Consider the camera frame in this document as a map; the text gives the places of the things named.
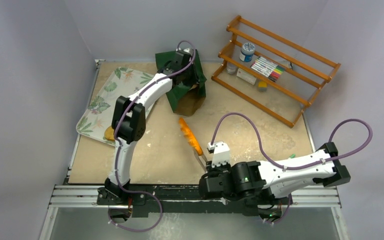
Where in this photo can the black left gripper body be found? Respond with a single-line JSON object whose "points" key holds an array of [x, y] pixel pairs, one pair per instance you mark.
{"points": [[189, 75]]}

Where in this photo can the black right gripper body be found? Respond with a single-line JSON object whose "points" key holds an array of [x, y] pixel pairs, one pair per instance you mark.
{"points": [[210, 174]]}

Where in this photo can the green paper bag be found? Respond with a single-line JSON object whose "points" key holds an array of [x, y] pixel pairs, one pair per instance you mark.
{"points": [[184, 101]]}

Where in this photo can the metal tongs with white handle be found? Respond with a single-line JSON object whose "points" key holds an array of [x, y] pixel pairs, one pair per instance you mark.
{"points": [[200, 157]]}

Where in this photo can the orange fake baguette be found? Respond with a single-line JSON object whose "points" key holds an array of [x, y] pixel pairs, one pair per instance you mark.
{"points": [[189, 136]]}

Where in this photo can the round fake bread bun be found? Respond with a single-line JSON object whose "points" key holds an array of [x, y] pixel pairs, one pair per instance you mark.
{"points": [[109, 134]]}

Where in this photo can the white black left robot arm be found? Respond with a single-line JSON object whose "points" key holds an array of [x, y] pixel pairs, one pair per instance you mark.
{"points": [[129, 123]]}

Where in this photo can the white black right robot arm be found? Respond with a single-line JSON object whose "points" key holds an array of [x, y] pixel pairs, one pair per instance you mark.
{"points": [[289, 175]]}

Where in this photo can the small clear glass jar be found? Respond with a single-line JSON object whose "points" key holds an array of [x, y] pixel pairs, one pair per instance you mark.
{"points": [[231, 69]]}

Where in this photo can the small white box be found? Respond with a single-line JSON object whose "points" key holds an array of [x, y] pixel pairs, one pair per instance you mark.
{"points": [[242, 74]]}

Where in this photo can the white tropical print tray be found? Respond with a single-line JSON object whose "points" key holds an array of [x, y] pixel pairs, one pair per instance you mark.
{"points": [[99, 113]]}

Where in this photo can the white jar with blue lid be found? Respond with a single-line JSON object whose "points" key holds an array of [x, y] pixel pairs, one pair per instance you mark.
{"points": [[247, 52]]}

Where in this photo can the yellow grey sponge block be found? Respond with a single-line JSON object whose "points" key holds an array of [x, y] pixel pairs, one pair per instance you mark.
{"points": [[262, 86]]}

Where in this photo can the pack of coloured markers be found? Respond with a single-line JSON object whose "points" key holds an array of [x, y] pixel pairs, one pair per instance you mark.
{"points": [[267, 68]]}

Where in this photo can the orange wooden shelf rack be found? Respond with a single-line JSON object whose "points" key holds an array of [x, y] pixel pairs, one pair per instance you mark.
{"points": [[306, 72]]}

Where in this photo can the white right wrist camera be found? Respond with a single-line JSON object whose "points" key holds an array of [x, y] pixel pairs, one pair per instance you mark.
{"points": [[221, 154]]}

